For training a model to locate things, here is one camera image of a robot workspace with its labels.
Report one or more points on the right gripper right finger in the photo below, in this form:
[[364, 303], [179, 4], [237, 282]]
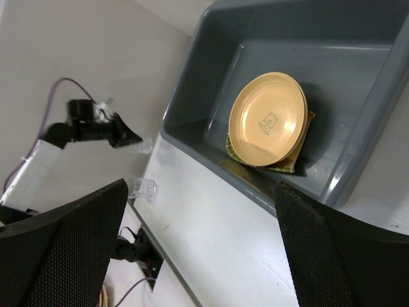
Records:
[[337, 260]]

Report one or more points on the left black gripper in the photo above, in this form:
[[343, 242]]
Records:
[[82, 126]]

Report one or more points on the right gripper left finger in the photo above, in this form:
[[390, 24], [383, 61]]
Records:
[[60, 257]]

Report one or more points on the clear plastic cup front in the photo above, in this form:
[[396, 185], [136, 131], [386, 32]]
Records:
[[139, 187]]

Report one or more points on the clear plastic cup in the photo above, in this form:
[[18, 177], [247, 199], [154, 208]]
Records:
[[139, 187], [145, 146]]

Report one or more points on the woven bamboo tray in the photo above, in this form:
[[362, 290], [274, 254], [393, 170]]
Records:
[[286, 165]]

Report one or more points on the tan plastic plate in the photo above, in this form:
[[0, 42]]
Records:
[[303, 128], [266, 119]]

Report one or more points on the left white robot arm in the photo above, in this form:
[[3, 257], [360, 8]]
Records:
[[17, 198]]

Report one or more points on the grey plastic bin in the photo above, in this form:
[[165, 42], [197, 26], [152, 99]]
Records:
[[350, 58]]

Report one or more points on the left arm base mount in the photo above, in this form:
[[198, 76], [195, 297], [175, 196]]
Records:
[[136, 247]]

